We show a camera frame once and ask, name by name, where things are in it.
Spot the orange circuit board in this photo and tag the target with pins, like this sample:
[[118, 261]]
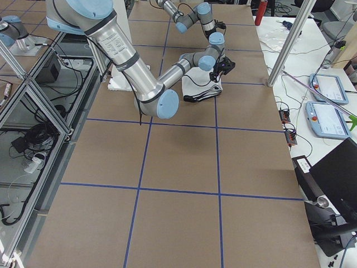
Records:
[[289, 129]]

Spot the lower blue teach pendant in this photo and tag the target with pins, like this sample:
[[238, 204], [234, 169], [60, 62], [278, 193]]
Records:
[[326, 121]]

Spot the black laptop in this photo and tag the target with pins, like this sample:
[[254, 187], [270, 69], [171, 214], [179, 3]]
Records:
[[335, 174]]

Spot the clear plastic bag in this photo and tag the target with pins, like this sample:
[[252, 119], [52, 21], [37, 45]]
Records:
[[275, 39]]

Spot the black monitor stand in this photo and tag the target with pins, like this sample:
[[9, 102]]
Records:
[[329, 230]]

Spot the aluminium frame post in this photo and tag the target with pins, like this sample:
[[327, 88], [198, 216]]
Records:
[[295, 30]]

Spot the black power box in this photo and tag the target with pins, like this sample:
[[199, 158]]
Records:
[[50, 71]]

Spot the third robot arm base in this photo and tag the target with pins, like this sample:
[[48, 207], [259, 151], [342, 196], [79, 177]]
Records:
[[16, 38]]

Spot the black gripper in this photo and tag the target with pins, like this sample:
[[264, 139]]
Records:
[[210, 32], [219, 67]]

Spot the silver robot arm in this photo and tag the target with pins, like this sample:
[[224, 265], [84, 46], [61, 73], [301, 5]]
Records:
[[154, 96], [201, 13]]

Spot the black box with label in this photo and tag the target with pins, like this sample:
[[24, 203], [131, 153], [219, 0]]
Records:
[[309, 186]]

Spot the blue teach pendant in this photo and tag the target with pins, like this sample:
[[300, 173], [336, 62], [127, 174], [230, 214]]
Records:
[[329, 86], [326, 121]]

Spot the metal reacher grabber tool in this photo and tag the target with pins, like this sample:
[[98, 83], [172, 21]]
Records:
[[350, 115]]

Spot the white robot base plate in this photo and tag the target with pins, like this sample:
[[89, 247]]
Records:
[[117, 81]]

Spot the aluminium frame structure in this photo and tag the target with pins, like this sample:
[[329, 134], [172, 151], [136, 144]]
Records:
[[40, 124]]

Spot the upper blue teach pendant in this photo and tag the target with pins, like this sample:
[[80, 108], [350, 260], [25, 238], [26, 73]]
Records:
[[329, 86]]

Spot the red bottle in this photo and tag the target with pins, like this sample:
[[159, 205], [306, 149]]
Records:
[[260, 12]]

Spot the grey cartoon print t-shirt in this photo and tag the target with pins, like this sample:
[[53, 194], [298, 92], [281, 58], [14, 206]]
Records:
[[197, 86]]

